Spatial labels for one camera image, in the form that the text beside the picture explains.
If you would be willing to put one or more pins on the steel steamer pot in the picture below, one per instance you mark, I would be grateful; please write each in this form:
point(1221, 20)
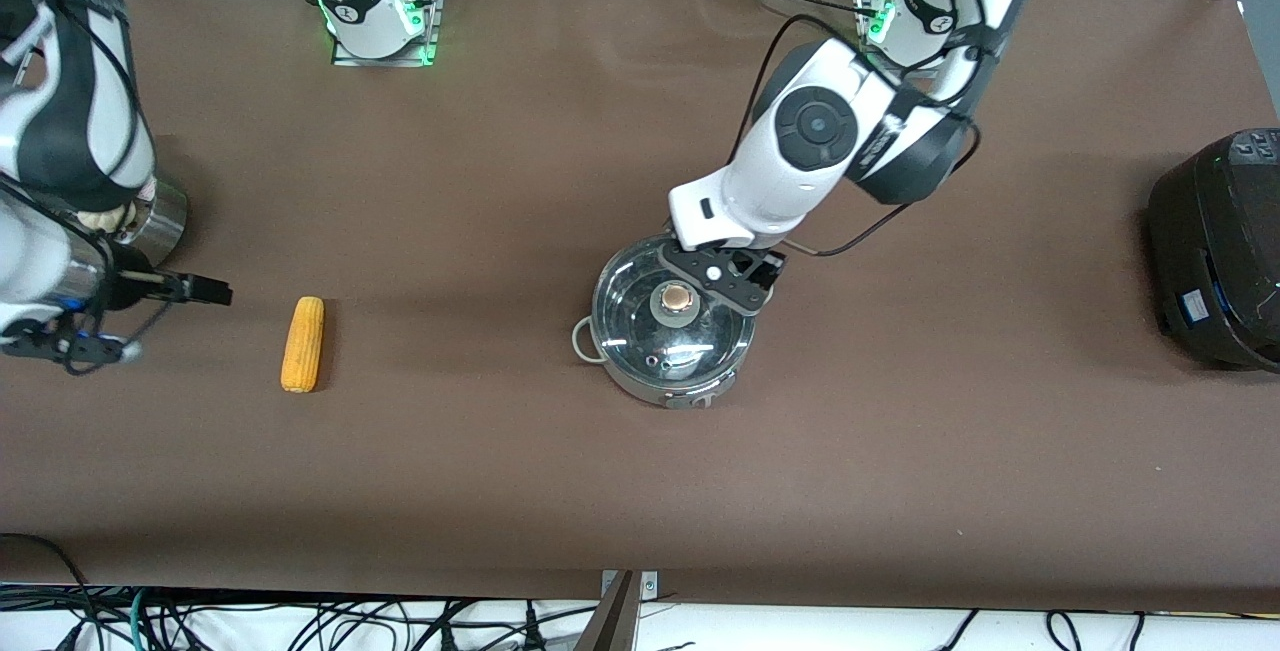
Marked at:
point(165, 221)

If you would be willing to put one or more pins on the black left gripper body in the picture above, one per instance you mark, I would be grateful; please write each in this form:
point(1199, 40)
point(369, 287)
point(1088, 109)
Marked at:
point(768, 271)

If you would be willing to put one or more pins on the white steamed bun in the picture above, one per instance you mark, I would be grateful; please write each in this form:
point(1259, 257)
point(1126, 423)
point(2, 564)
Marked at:
point(110, 221)

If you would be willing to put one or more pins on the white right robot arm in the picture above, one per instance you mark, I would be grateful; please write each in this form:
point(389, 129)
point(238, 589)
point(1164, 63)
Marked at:
point(375, 1)

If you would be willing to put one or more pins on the small metal table bracket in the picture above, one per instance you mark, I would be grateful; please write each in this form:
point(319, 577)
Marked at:
point(650, 586)

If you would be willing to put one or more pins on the black rice cooker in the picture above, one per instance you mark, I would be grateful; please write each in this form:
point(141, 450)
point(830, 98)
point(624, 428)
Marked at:
point(1220, 251)

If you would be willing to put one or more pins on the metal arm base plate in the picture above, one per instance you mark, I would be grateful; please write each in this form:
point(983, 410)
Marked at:
point(870, 66)
point(350, 58)

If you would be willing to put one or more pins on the glass pot lid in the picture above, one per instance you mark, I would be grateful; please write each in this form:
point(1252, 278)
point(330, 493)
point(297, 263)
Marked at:
point(630, 331)

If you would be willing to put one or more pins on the brown table cover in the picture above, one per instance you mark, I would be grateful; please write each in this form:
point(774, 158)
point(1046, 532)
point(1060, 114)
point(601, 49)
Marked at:
point(500, 481)

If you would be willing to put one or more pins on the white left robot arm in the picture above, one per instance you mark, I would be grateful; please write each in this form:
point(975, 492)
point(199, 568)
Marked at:
point(770, 171)

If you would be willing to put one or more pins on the dark metal post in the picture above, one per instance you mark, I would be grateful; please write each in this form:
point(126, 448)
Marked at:
point(612, 626)

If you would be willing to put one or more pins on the yellow corn cob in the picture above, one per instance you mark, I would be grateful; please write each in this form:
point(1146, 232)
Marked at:
point(302, 343)

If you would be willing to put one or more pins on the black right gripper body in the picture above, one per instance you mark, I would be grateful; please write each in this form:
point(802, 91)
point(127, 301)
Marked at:
point(128, 288)

